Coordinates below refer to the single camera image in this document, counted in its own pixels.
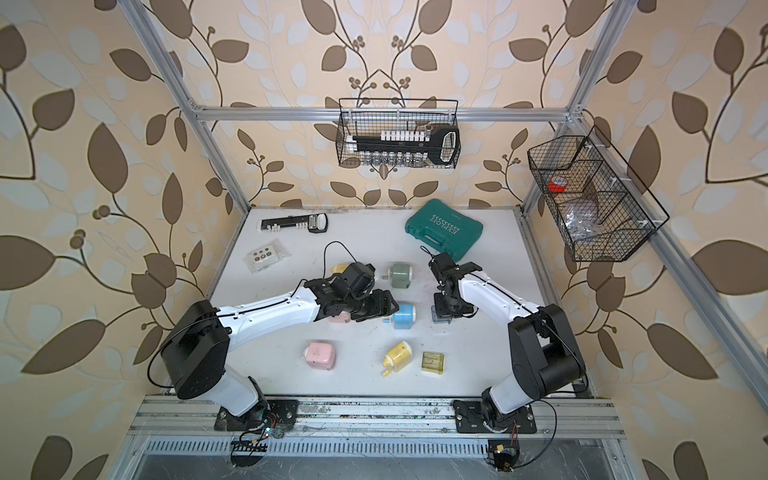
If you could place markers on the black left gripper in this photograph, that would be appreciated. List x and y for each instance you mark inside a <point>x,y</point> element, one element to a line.
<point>380,310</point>

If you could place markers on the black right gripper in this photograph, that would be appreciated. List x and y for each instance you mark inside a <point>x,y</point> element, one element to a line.
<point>442,312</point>

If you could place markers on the blue clear sharpener tray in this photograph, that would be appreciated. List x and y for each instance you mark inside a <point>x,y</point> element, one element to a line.
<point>437,319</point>

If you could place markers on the yellow pencil sharpener back row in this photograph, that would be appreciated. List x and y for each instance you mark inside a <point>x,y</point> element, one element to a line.
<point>339,268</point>

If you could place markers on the yellow pencil sharpener row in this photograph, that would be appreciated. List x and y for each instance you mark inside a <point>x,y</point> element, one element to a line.
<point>397,358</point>
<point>339,268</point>

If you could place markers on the pink pencil sharpener row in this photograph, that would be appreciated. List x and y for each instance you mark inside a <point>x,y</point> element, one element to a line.
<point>343,318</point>
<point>320,355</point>

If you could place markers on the blue pencil sharpener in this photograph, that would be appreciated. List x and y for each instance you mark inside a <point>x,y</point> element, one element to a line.
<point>404,318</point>

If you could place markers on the green pencil sharpener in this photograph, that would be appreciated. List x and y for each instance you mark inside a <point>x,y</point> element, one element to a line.
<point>399,274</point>

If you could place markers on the pink pencil sharpener front row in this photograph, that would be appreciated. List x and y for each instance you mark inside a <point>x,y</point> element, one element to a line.
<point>320,355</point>

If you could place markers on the yellow pencil sharpener front row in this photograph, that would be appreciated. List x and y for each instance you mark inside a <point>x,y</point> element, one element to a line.
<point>397,358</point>

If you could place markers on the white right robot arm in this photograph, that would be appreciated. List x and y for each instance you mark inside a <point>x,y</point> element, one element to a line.
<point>543,349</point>

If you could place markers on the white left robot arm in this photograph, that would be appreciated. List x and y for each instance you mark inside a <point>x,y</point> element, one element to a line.
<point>195,352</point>

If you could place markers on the yellow clear tray front row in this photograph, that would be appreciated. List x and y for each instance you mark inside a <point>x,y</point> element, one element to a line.
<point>432,363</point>

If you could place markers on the green plastic tool case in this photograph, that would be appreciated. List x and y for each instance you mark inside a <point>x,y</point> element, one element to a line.
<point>444,229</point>

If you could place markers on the clear bag of coins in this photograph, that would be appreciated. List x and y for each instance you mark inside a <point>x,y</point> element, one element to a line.
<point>263,257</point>

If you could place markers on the clear plastic bag in basket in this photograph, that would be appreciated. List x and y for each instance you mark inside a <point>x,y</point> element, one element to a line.
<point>581,218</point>

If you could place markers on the right circuit board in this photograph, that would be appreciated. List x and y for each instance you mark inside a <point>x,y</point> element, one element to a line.
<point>502,455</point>

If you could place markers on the red tape roll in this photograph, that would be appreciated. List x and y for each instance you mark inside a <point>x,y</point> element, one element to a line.
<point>557,184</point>

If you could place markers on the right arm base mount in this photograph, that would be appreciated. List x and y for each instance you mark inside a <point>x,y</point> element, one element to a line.
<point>482,416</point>

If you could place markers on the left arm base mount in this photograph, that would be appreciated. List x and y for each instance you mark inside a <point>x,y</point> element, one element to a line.
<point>258,415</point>

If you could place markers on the black socket rail in basket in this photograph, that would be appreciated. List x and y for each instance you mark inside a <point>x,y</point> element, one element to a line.
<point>428,148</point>

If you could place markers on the black wire basket back wall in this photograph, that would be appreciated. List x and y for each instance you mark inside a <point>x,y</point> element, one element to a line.
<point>367,115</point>

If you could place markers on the black wire basket wall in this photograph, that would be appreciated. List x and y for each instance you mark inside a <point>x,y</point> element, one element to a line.
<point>629,213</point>
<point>367,115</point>

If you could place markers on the black wire basket right wall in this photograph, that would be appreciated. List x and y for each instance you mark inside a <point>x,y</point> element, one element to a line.
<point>629,213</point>

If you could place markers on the aluminium front rail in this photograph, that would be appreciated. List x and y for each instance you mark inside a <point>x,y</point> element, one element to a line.
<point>392,417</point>

